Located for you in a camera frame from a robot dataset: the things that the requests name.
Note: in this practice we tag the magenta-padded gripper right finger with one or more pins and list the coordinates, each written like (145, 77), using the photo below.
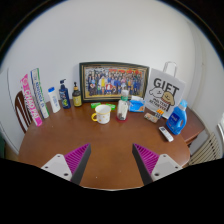
(165, 165)

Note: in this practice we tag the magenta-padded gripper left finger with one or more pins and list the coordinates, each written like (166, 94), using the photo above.
(58, 165)

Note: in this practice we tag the clear green-labelled drink bottle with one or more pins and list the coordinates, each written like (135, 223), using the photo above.
(122, 108)

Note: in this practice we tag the white remote control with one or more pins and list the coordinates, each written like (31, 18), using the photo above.
(166, 134)

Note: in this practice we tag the white radiator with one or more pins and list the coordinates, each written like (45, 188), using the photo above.
(206, 150)

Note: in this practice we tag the blue detergent bottle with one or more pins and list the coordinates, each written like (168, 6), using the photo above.
(176, 121)

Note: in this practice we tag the small snack packet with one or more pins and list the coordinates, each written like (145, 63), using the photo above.
(150, 117)

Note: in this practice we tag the dark wooden side table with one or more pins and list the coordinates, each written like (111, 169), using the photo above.
(195, 125)

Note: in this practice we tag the small puzzle cube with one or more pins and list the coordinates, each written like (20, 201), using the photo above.
(159, 114)

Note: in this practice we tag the brown wooden chair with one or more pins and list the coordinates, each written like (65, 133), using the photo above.
(22, 113)

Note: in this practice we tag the white bottle with blue cap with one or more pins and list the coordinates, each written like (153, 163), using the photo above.
(54, 101)

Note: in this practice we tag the flat round red coaster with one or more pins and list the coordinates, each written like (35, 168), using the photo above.
(117, 119)

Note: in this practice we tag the dark blue pump bottle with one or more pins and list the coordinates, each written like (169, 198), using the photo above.
(65, 97)

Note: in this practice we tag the pink shuttlecock tube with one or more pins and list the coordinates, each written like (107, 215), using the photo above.
(31, 101)

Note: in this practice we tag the amber yellow-labelled pump bottle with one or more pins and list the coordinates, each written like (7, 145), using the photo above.
(77, 98)

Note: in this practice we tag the small green box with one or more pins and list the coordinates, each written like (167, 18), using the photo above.
(95, 105)
(111, 107)

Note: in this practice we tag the white paper gift bag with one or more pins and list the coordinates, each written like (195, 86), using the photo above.
(165, 93)

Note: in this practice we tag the white green-blue shuttlecock tube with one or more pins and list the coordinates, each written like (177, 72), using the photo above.
(40, 95)

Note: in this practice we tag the dark framed group photo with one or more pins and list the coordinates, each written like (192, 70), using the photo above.
(113, 81)

